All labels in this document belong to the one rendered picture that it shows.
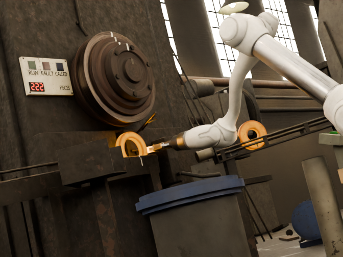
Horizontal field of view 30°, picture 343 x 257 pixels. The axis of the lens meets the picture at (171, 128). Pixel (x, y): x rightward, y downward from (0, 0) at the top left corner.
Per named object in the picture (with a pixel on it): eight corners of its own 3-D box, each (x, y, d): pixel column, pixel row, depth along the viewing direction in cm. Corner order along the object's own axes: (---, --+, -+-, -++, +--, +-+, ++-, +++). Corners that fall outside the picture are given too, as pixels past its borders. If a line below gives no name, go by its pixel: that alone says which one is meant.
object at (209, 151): (197, 163, 329) (193, 153, 330) (213, 158, 332) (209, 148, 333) (200, 161, 324) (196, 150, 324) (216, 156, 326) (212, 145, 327)
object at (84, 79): (86, 127, 296) (66, 32, 304) (155, 125, 331) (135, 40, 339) (95, 123, 292) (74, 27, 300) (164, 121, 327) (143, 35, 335)
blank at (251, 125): (233, 126, 337) (235, 125, 333) (259, 118, 341) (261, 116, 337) (243, 154, 334) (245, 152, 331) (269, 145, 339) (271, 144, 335)
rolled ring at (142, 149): (143, 130, 317) (138, 132, 320) (116, 131, 304) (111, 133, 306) (151, 166, 314) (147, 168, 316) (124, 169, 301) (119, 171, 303)
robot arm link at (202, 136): (186, 151, 295) (203, 150, 305) (212, 145, 285) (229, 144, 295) (181, 128, 296) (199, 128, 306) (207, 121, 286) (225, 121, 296)
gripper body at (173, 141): (177, 150, 300) (163, 153, 306) (189, 149, 306) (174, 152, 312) (174, 134, 301) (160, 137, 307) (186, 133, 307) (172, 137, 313)
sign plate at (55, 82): (26, 95, 287) (18, 57, 290) (71, 96, 306) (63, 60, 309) (29, 94, 285) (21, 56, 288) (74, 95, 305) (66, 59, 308)
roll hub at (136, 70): (111, 101, 298) (99, 44, 303) (152, 101, 319) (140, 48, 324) (119, 97, 295) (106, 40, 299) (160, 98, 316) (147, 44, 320)
